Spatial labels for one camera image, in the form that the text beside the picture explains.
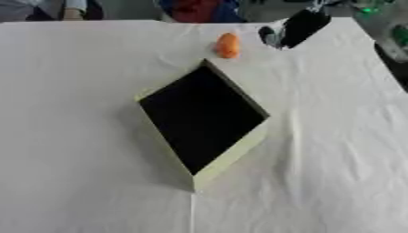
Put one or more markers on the person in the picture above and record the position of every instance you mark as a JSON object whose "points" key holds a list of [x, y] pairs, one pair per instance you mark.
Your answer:
{"points": [[50, 9], [202, 10]]}

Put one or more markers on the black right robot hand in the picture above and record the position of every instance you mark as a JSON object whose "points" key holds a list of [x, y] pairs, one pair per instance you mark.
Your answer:
{"points": [[304, 26]]}

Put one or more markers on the tan box with black inside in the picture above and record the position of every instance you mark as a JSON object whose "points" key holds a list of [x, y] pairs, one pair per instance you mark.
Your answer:
{"points": [[204, 116]]}

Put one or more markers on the orange toy carrot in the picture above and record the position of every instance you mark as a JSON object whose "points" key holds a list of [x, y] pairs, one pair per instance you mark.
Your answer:
{"points": [[228, 45]]}

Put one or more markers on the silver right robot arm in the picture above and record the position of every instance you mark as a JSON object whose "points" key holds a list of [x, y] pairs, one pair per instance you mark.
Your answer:
{"points": [[383, 24]]}

